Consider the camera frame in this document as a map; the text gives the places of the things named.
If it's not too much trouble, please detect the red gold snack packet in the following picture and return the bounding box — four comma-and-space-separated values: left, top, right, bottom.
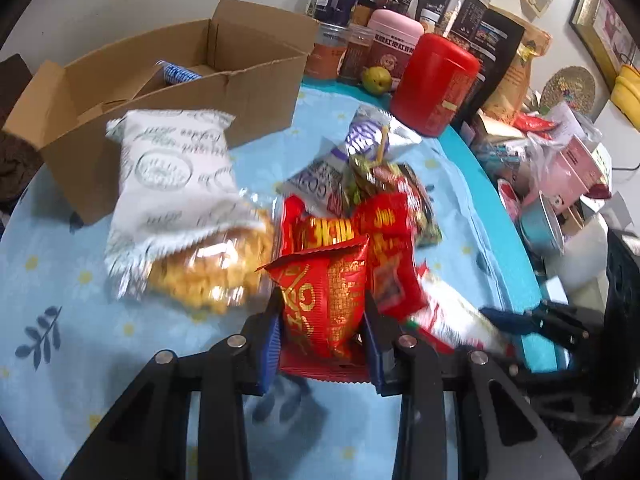
280, 194, 362, 257
262, 234, 373, 383
352, 191, 427, 322

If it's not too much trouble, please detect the yellow container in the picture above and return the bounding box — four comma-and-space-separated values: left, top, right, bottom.
610, 63, 640, 134

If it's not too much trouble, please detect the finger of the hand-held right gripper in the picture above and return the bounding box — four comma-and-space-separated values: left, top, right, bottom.
504, 359, 577, 402
480, 300, 592, 357

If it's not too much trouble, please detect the blue floral tablecloth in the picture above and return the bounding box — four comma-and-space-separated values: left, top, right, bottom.
0, 80, 546, 480

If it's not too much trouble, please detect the blue bowl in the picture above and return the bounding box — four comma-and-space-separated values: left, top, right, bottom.
519, 191, 567, 257

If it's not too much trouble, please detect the blue striped snack packet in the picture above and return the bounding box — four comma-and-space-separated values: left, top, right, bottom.
156, 60, 204, 87

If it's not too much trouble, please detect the brown paper bag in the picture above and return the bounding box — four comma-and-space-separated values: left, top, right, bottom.
481, 7, 552, 127

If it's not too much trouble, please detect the large black pouch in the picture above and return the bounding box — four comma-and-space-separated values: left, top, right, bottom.
452, 7, 527, 129

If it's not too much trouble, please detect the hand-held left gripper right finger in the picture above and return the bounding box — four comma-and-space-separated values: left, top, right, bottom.
362, 290, 581, 480

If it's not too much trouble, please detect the clear plastic bag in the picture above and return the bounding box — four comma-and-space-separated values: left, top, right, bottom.
472, 110, 603, 196

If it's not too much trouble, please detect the red canister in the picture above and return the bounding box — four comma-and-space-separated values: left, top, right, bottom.
390, 32, 482, 138

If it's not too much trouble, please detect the red white snack packet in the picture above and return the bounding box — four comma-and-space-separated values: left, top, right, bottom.
400, 260, 512, 357

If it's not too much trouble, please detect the yellow green lollipop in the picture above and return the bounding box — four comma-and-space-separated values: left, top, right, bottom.
350, 125, 397, 186

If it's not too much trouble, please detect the white patterned pastry packet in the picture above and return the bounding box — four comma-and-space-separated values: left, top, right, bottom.
105, 109, 277, 317

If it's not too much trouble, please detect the gold picture frame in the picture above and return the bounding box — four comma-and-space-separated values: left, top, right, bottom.
569, 0, 640, 87

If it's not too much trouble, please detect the green snack packet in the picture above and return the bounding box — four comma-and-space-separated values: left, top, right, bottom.
345, 155, 444, 247

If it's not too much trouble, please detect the green pear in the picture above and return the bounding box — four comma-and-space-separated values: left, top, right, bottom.
361, 66, 397, 97

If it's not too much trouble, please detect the nut jar black label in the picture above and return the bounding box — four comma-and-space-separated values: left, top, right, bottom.
439, 0, 494, 52

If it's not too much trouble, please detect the brown spice jar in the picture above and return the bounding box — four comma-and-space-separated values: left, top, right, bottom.
337, 22, 377, 86

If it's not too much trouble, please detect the pink canister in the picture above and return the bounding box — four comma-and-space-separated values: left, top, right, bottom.
367, 9, 426, 94

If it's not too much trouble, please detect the pink box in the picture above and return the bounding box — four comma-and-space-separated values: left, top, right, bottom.
544, 134, 607, 217

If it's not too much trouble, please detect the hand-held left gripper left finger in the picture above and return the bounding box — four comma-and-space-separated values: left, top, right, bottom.
60, 287, 286, 480

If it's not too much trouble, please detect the woven round mat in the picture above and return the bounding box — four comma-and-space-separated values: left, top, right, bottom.
540, 66, 597, 121

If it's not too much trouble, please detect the cardboard box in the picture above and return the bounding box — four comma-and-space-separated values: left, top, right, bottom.
2, 0, 321, 227

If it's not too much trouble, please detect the silver purple snack packet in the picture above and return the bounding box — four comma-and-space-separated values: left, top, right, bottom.
277, 156, 352, 217
345, 107, 424, 162

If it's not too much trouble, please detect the small black pouch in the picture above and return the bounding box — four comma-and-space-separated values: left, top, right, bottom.
415, 0, 452, 37

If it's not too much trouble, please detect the orange label clear jar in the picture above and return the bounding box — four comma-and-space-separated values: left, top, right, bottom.
304, 22, 351, 81

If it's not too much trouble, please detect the dark brown cloth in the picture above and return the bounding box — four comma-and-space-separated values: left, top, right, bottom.
0, 54, 47, 213

